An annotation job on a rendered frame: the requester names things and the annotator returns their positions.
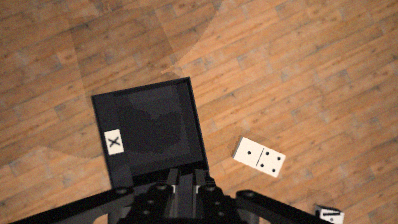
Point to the white domino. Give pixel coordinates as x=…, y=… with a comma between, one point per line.
x=258, y=157

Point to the black rack of three bins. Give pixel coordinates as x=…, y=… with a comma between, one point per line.
x=161, y=130

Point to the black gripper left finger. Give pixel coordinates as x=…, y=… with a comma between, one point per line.
x=116, y=202

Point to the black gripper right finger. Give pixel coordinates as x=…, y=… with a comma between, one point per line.
x=246, y=208

